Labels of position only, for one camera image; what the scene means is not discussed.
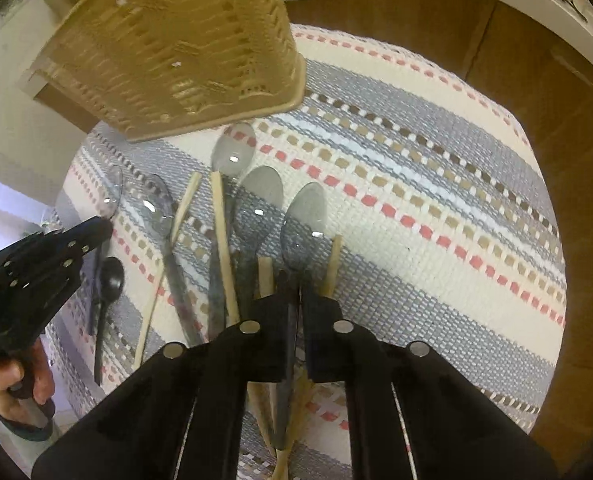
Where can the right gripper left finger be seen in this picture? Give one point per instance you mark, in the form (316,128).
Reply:
(180,415)

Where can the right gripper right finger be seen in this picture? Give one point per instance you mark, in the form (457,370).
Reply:
(411,414)

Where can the wooden chopstick short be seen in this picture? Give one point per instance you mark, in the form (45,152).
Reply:
(263,397)

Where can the small black plastic spoon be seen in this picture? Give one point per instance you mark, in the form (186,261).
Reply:
(111,281)

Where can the clear grey spoon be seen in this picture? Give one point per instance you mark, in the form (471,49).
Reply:
(156,208)
(231,157)
(256,212)
(300,236)

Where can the grey sleeve forearm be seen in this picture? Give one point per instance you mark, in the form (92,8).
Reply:
(31,441)

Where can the striped woven table mat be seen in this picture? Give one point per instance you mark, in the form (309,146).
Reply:
(444,215)

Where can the beige plastic utensil basket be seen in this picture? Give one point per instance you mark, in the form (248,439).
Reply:
(155,68)

